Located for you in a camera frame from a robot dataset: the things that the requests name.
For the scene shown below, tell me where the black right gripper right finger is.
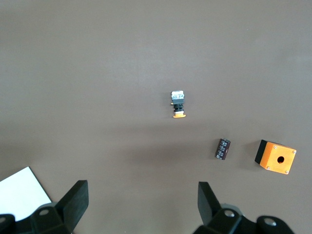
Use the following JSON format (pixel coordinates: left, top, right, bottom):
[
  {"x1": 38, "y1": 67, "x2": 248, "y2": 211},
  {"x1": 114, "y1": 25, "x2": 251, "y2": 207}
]
[{"x1": 194, "y1": 181, "x2": 244, "y2": 234}]

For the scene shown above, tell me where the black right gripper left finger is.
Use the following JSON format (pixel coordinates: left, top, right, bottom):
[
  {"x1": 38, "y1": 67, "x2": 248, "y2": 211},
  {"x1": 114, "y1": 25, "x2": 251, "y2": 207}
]
[{"x1": 31, "y1": 180, "x2": 89, "y2": 234}]

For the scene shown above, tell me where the white drawer cabinet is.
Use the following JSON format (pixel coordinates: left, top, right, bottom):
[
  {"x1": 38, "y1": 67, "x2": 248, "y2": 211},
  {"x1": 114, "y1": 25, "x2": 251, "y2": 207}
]
[{"x1": 0, "y1": 166, "x2": 52, "y2": 221}]

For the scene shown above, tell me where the small black contact block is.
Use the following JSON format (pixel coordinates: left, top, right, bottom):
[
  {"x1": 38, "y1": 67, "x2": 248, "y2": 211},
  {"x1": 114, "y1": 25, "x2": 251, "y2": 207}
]
[{"x1": 214, "y1": 138, "x2": 232, "y2": 161}]

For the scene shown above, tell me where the orange button enclosure box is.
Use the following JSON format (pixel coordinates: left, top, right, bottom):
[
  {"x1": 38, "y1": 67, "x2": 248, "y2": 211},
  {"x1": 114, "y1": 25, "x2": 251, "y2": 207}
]
[{"x1": 254, "y1": 139, "x2": 297, "y2": 175}]

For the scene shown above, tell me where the orange push button switch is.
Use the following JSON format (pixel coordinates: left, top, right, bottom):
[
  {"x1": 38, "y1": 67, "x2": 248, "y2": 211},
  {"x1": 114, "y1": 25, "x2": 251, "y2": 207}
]
[{"x1": 170, "y1": 91, "x2": 187, "y2": 119}]

